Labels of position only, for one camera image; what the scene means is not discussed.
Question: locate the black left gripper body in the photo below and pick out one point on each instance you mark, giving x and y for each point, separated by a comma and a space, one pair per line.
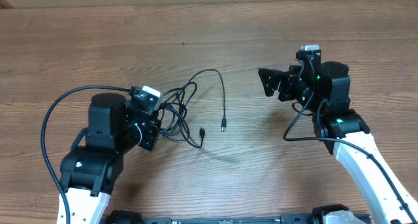
144, 136

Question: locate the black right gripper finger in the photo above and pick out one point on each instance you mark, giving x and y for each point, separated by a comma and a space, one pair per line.
270, 79
278, 66

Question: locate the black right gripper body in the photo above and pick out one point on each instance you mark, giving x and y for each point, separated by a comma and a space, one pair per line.
292, 90

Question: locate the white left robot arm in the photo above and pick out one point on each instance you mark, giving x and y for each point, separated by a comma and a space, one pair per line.
115, 126

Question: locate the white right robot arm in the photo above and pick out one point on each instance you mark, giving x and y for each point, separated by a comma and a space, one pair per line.
322, 90

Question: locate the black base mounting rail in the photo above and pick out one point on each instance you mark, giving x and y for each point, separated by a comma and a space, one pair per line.
335, 213

